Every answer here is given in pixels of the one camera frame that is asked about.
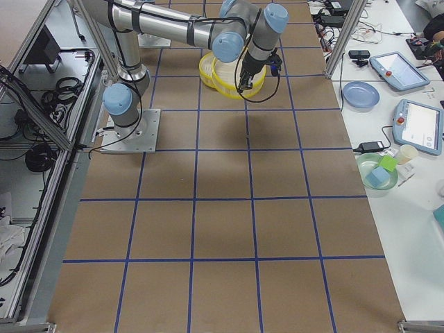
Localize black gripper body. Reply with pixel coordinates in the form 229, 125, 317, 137
237, 48, 282, 93

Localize yellow bamboo steamer layer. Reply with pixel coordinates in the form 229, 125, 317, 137
198, 52, 221, 90
211, 58, 266, 99

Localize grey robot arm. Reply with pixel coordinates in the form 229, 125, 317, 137
83, 1, 289, 94

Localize black webcam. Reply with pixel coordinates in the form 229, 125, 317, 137
348, 50, 370, 68

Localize blue plate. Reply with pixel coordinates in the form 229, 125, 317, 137
342, 81, 380, 110

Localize upper teach pendant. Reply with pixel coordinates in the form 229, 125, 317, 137
369, 51, 430, 91

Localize teach pendant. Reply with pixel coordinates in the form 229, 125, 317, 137
369, 51, 430, 91
392, 99, 443, 156

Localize black power adapter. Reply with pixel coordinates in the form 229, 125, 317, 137
353, 141, 386, 154

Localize green bowl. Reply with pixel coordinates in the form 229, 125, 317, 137
356, 153, 398, 190

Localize green foam cube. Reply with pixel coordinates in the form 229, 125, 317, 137
378, 155, 398, 172

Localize blue foam cube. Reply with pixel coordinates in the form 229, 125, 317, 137
366, 166, 390, 188

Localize lower teach pendant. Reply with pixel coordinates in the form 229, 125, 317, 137
392, 99, 443, 156

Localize cream paper cup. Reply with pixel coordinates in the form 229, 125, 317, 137
395, 144, 418, 165

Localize black monitor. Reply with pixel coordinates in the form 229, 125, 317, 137
19, 25, 61, 74

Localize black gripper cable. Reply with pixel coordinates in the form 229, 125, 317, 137
234, 46, 281, 103

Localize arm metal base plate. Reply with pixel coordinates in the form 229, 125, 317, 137
100, 109, 161, 153
137, 34, 171, 49

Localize aluminium frame post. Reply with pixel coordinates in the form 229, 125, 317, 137
324, 0, 367, 79

